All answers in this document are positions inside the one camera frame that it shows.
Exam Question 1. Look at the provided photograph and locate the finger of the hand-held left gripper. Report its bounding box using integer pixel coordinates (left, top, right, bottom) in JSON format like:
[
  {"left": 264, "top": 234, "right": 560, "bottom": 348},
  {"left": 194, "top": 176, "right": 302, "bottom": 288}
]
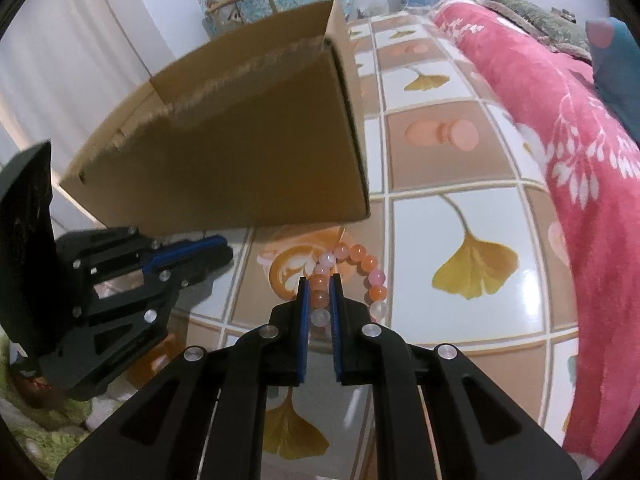
[
  {"left": 37, "top": 250, "right": 235, "bottom": 403},
  {"left": 54, "top": 226, "right": 232, "bottom": 281}
]

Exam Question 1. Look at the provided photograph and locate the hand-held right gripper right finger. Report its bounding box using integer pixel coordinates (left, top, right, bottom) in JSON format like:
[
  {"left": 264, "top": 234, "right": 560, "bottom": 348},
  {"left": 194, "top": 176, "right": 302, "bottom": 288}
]
[{"left": 330, "top": 274, "right": 584, "bottom": 480}]

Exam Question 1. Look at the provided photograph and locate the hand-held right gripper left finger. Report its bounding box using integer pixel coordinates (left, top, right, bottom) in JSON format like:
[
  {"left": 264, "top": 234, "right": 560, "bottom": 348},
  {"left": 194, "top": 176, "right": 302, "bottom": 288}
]
[{"left": 54, "top": 276, "right": 308, "bottom": 480}]

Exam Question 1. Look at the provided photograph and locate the orange pink bead bracelet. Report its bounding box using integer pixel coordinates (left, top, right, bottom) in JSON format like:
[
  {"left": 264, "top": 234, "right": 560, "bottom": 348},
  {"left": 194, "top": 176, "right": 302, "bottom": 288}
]
[{"left": 308, "top": 242, "right": 391, "bottom": 329}]

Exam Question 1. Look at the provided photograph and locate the brown cardboard box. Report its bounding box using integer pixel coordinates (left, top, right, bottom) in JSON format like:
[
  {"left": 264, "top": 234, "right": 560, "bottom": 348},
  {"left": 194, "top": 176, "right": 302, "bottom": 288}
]
[{"left": 59, "top": 0, "right": 372, "bottom": 239}]

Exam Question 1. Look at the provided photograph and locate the green patterned blanket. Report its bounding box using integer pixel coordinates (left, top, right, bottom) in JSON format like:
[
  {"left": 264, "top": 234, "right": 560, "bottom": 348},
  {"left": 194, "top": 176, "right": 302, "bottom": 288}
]
[{"left": 0, "top": 334, "right": 132, "bottom": 480}]

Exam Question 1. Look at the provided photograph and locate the white curtain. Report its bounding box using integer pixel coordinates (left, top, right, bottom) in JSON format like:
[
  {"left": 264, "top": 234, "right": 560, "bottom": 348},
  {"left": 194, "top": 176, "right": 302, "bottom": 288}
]
[{"left": 0, "top": 0, "right": 212, "bottom": 223}]

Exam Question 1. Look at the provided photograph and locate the wooden chair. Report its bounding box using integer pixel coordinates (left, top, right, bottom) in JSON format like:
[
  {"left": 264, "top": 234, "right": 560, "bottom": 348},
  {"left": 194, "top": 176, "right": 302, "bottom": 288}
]
[{"left": 204, "top": 0, "right": 279, "bottom": 39}]

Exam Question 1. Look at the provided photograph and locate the pink floral blanket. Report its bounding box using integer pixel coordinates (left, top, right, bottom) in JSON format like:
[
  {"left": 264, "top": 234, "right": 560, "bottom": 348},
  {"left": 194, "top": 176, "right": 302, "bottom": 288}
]
[{"left": 431, "top": 0, "right": 640, "bottom": 467}]

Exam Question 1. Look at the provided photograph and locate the green patterned pillow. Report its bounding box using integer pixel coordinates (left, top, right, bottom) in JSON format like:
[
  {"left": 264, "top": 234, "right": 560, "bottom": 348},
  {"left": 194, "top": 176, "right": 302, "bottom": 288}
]
[{"left": 481, "top": 0, "right": 594, "bottom": 64}]

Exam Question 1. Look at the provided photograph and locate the blue plush toy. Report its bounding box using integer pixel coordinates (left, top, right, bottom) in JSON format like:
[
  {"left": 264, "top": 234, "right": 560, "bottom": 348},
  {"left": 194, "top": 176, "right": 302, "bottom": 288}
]
[{"left": 584, "top": 17, "right": 640, "bottom": 142}]

